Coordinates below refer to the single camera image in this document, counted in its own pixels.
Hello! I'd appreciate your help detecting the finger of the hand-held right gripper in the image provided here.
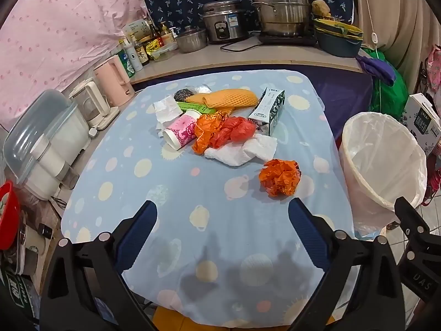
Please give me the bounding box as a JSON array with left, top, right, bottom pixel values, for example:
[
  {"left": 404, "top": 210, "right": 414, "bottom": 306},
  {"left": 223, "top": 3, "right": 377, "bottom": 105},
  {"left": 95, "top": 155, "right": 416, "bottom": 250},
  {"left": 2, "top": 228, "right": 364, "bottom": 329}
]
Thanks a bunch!
[{"left": 394, "top": 196, "right": 441, "bottom": 263}]

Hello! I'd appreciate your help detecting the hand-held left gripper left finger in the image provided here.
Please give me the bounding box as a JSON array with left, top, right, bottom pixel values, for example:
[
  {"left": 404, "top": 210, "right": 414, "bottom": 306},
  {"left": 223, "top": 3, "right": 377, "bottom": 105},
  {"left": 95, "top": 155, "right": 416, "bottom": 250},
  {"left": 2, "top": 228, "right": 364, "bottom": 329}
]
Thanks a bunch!
[{"left": 39, "top": 200, "right": 158, "bottom": 331}]

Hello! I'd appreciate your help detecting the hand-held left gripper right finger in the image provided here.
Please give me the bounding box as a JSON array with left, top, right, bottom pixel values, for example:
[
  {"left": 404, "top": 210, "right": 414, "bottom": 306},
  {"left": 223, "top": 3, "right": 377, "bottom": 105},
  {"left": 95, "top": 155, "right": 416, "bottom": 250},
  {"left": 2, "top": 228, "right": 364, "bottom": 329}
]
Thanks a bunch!
[{"left": 287, "top": 198, "right": 405, "bottom": 331}]

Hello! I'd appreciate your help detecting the white lined trash bin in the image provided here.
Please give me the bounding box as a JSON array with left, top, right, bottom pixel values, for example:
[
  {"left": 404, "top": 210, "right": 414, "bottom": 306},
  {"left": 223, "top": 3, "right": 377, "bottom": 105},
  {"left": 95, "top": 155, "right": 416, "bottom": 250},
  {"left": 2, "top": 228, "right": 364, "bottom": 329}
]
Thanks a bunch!
[{"left": 338, "top": 111, "right": 428, "bottom": 238}]

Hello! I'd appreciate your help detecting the orange plastic bag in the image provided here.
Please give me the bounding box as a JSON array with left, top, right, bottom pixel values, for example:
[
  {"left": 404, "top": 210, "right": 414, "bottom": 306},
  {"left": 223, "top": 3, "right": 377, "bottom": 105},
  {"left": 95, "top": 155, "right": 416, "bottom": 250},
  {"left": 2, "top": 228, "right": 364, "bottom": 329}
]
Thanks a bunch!
[
  {"left": 259, "top": 159, "right": 302, "bottom": 198},
  {"left": 192, "top": 113, "right": 230, "bottom": 154}
]

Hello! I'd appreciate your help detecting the white paper towel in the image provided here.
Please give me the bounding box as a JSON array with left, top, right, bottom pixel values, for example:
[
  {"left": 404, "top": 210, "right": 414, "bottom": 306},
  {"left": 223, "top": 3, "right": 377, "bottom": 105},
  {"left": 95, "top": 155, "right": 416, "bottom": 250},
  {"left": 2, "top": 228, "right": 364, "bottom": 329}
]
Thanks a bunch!
[{"left": 204, "top": 134, "right": 278, "bottom": 167}]

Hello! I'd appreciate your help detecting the pink paper cup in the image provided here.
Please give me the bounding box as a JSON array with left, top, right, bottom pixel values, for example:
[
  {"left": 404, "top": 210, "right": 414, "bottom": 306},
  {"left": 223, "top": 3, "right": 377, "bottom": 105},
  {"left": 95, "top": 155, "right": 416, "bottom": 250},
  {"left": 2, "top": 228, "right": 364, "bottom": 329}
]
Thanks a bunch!
[{"left": 163, "top": 110, "right": 204, "bottom": 151}]

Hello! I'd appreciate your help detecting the red plastic bag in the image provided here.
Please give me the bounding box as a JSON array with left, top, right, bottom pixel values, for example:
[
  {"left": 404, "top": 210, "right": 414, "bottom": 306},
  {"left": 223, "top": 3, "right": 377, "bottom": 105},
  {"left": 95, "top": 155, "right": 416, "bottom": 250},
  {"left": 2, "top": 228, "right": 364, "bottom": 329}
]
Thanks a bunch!
[{"left": 210, "top": 116, "right": 257, "bottom": 147}]

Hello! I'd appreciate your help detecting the white green milk carton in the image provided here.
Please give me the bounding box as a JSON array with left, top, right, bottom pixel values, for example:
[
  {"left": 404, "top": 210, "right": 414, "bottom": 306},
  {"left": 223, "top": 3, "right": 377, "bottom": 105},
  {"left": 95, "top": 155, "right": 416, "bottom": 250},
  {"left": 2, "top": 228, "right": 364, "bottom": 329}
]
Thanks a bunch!
[{"left": 247, "top": 88, "right": 286, "bottom": 137}]

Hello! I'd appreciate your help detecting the white tissue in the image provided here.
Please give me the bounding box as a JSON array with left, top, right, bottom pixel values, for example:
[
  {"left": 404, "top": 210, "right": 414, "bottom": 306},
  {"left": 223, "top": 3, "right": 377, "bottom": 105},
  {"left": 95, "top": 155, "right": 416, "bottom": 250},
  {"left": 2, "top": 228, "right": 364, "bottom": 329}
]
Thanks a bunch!
[{"left": 152, "top": 96, "right": 183, "bottom": 138}]

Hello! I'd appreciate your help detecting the green cardboard box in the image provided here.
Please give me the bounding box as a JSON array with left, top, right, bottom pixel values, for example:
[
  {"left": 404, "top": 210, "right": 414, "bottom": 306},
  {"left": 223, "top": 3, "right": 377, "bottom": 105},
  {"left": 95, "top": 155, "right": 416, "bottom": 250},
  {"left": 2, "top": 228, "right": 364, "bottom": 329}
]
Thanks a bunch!
[{"left": 176, "top": 101, "right": 224, "bottom": 115}]

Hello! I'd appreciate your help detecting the orange foam net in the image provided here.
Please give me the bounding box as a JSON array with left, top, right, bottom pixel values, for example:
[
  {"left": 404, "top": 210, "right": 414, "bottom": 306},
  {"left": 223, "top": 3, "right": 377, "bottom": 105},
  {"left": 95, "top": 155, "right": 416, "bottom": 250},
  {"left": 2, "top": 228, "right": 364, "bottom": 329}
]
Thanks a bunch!
[{"left": 186, "top": 89, "right": 260, "bottom": 109}]

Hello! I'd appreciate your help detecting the clear plastic wrap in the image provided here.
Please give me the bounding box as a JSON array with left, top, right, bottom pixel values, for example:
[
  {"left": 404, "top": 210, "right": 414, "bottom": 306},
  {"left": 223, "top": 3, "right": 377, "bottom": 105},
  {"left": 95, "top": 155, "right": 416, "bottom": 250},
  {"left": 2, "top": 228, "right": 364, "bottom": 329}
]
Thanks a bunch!
[{"left": 182, "top": 84, "right": 212, "bottom": 95}]

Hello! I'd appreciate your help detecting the blue dotted tablecloth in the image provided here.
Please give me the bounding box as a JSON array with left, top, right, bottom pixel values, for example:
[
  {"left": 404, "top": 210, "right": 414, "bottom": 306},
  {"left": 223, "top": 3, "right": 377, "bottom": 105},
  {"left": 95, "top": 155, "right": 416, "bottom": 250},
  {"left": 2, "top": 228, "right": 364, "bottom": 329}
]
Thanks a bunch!
[{"left": 60, "top": 71, "right": 355, "bottom": 328}]

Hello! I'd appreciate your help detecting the white printed gift box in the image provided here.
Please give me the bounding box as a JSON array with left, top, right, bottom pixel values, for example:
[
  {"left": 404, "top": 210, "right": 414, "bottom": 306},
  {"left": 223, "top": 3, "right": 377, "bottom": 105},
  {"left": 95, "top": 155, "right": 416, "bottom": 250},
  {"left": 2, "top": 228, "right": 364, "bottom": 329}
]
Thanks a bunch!
[{"left": 401, "top": 93, "right": 441, "bottom": 156}]

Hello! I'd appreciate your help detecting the paper coffee cup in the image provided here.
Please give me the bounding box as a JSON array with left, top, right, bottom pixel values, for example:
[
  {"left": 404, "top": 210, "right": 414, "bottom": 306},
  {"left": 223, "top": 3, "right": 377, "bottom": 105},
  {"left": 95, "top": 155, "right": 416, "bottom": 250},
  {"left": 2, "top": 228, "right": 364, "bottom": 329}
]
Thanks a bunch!
[{"left": 19, "top": 228, "right": 47, "bottom": 276}]

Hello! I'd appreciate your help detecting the green plastic bag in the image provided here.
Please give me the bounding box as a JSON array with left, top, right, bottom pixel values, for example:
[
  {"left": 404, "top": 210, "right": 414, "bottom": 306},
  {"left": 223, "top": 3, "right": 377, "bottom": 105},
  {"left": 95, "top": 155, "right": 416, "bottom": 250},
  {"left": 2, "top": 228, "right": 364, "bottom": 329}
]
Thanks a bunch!
[{"left": 362, "top": 48, "right": 410, "bottom": 121}]

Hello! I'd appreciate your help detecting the clear plastic storage box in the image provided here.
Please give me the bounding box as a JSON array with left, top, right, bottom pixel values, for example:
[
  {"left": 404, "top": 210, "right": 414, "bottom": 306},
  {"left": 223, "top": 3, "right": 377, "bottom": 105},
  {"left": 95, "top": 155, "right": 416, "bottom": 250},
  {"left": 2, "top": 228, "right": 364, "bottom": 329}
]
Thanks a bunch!
[{"left": 3, "top": 89, "right": 91, "bottom": 201}]

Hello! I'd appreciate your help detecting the red bowl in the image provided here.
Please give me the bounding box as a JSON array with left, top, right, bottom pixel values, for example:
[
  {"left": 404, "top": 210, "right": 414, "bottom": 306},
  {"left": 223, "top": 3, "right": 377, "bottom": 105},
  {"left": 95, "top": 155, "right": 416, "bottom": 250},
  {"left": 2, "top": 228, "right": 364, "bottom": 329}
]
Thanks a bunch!
[{"left": 0, "top": 181, "right": 21, "bottom": 250}]

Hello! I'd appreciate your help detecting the green printed carton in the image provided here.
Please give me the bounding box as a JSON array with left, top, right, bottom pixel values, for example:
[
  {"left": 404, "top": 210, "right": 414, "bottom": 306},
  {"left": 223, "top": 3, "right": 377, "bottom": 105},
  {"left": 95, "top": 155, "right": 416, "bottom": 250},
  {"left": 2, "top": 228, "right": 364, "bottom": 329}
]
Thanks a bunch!
[{"left": 0, "top": 271, "right": 37, "bottom": 319}]

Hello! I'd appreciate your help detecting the pink printed garment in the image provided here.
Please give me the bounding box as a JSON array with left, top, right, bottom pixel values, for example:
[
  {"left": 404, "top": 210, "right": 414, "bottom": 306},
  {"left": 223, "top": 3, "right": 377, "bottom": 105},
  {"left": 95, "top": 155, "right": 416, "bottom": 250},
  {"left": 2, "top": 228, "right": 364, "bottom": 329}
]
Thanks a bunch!
[{"left": 422, "top": 45, "right": 441, "bottom": 94}]

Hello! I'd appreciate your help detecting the purple cloth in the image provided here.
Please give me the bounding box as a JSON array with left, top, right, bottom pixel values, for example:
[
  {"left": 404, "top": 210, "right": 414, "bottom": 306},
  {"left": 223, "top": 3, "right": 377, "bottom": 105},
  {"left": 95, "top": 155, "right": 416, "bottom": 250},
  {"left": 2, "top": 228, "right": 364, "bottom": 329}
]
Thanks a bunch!
[{"left": 356, "top": 54, "right": 397, "bottom": 86}]

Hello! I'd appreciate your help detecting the pink electric kettle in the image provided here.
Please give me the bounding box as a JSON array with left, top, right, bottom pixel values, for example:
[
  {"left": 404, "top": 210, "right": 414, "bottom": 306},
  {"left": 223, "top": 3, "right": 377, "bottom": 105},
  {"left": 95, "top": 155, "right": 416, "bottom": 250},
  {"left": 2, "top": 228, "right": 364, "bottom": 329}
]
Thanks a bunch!
[{"left": 94, "top": 54, "right": 136, "bottom": 107}]

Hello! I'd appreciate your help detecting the white plastic bottle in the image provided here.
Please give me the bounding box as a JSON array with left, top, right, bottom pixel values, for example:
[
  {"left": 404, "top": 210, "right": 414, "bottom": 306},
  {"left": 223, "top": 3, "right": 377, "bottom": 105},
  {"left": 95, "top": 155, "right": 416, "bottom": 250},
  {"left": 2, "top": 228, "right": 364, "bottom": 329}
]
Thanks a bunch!
[{"left": 124, "top": 36, "right": 143, "bottom": 73}]

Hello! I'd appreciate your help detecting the dark soy sauce bottle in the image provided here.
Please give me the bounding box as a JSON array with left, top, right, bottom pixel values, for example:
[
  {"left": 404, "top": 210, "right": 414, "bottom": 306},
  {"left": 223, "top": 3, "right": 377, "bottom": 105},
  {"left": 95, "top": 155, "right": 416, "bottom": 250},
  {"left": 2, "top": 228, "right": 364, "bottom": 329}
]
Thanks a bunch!
[{"left": 133, "top": 39, "right": 149, "bottom": 66}]

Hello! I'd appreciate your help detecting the stack of blue basins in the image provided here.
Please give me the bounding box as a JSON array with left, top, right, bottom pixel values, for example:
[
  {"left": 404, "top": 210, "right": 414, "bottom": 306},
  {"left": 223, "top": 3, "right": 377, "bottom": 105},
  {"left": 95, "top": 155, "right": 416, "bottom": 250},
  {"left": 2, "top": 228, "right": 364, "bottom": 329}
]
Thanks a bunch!
[{"left": 313, "top": 17, "right": 364, "bottom": 58}]

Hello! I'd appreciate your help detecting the clear plastic food container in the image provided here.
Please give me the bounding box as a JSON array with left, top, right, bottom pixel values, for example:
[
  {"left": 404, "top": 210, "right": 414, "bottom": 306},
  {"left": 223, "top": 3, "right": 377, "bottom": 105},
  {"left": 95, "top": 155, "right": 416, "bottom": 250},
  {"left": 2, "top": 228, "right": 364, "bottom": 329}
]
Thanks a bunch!
[{"left": 153, "top": 43, "right": 178, "bottom": 62}]

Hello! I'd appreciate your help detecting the yellow seasoning packet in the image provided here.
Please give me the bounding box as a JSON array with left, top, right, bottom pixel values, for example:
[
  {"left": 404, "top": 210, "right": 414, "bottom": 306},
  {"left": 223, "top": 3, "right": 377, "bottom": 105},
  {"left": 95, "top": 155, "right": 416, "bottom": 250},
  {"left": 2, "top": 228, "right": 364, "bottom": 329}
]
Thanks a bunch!
[{"left": 145, "top": 38, "right": 162, "bottom": 56}]

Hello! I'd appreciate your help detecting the black induction cooker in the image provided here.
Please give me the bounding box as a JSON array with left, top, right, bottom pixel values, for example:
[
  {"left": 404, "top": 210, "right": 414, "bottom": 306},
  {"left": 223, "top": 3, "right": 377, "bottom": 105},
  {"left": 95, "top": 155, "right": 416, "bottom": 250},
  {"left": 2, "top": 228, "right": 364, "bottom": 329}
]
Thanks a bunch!
[{"left": 258, "top": 31, "right": 318, "bottom": 46}]

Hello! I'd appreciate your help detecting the small lidded steel pot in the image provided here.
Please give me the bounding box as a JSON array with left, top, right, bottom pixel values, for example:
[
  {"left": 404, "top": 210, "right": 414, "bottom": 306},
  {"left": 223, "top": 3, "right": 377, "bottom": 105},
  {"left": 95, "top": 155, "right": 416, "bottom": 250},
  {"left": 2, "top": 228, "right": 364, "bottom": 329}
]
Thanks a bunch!
[{"left": 176, "top": 26, "right": 208, "bottom": 54}]

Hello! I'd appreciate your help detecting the yellow oil bottle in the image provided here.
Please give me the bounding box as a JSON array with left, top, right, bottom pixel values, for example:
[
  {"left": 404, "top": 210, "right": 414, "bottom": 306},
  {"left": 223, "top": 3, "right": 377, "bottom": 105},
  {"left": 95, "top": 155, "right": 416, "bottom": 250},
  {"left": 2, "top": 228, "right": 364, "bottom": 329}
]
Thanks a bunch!
[{"left": 160, "top": 22, "right": 174, "bottom": 45}]

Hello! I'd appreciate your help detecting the beige curtain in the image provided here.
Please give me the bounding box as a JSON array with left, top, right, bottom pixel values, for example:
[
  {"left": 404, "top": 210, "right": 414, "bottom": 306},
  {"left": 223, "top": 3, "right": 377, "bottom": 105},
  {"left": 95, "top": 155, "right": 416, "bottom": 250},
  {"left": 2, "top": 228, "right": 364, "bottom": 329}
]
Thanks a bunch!
[{"left": 339, "top": 0, "right": 441, "bottom": 83}]

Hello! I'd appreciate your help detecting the pink dotted curtain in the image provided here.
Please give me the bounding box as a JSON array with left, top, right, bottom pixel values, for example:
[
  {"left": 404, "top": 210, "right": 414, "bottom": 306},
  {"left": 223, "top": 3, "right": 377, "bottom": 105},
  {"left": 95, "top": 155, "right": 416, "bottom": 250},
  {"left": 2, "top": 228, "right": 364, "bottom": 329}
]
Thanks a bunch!
[{"left": 0, "top": 0, "right": 152, "bottom": 128}]

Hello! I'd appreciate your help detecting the yellow sponge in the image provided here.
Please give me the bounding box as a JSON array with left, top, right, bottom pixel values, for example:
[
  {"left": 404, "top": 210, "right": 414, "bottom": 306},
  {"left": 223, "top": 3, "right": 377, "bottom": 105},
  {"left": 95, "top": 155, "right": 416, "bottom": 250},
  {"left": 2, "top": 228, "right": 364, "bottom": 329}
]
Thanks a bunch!
[{"left": 312, "top": 0, "right": 332, "bottom": 18}]

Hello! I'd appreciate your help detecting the steel rice cooker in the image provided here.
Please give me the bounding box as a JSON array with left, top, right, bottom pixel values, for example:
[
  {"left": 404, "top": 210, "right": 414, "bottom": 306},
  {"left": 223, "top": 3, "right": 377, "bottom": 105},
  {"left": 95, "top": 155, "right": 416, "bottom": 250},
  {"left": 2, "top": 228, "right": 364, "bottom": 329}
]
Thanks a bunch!
[{"left": 201, "top": 0, "right": 249, "bottom": 45}]

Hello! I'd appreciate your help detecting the steel steamer pot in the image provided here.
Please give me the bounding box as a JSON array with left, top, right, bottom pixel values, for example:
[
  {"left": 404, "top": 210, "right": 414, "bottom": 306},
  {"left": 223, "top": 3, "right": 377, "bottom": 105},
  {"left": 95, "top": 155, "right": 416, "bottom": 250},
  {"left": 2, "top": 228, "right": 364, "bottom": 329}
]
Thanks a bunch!
[{"left": 250, "top": 0, "right": 319, "bottom": 38}]

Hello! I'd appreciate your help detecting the white cord with switch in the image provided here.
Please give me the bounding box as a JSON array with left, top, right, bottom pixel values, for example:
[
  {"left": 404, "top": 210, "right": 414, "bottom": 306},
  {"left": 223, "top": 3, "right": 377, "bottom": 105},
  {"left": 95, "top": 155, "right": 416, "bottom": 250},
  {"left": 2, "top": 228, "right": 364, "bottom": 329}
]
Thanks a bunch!
[{"left": 358, "top": 0, "right": 384, "bottom": 111}]

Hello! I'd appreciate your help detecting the black power cable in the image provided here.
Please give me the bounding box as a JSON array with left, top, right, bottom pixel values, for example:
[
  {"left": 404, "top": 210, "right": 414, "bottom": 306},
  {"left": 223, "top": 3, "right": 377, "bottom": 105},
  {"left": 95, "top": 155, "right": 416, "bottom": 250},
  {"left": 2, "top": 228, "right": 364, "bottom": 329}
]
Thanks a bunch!
[{"left": 220, "top": 36, "right": 262, "bottom": 50}]

